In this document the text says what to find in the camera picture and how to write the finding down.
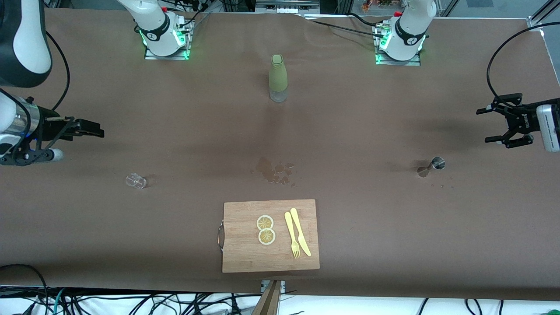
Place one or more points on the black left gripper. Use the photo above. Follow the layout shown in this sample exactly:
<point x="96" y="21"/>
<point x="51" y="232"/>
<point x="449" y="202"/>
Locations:
<point x="523" y="121"/>

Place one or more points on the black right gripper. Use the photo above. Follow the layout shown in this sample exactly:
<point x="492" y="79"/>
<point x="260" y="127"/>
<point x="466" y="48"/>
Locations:
<point x="45" y="127"/>

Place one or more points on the small clear glass cup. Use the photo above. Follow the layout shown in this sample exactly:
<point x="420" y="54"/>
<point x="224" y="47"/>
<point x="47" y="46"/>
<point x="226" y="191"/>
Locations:
<point x="135" y="180"/>

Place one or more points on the steel double jigger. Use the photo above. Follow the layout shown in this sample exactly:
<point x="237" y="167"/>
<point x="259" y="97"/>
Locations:
<point x="438" y="163"/>

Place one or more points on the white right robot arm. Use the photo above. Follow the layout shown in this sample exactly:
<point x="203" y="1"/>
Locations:
<point x="26" y="43"/>

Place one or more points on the spilled liquid puddle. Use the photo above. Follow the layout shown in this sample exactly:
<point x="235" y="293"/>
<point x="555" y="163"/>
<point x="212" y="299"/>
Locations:
<point x="264" y="166"/>

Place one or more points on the green bottle with clear base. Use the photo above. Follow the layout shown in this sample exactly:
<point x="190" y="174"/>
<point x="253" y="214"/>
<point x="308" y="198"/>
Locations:
<point x="278" y="74"/>

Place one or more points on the lemon slice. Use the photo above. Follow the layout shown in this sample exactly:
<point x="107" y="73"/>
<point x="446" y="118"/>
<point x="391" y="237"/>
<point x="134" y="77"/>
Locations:
<point x="265" y="222"/>
<point x="267" y="236"/>

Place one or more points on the yellow plastic fork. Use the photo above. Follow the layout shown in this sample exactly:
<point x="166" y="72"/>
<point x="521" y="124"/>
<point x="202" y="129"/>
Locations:
<point x="289" y="227"/>

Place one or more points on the yellow plastic knife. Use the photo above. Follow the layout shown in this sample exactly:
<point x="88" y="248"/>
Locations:
<point x="299" y="227"/>

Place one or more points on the grey power strip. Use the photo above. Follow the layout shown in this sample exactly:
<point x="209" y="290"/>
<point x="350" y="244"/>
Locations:
<point x="286" y="6"/>

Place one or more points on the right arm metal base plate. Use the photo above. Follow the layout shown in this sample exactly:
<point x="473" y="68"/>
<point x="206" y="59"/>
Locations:
<point x="153" y="57"/>

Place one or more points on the aluminium frame profile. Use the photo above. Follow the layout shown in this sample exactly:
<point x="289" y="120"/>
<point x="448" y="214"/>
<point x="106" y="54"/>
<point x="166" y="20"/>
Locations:
<point x="536" y="21"/>

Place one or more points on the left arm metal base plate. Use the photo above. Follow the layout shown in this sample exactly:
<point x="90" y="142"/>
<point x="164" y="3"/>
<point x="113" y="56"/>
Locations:
<point x="411" y="62"/>

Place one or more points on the small metal bracket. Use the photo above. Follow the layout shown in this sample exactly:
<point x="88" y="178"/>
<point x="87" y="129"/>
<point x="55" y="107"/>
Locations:
<point x="283" y="285"/>

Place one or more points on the wooden post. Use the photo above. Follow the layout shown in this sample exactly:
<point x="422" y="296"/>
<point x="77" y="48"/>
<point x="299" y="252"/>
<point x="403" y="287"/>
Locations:
<point x="269" y="304"/>

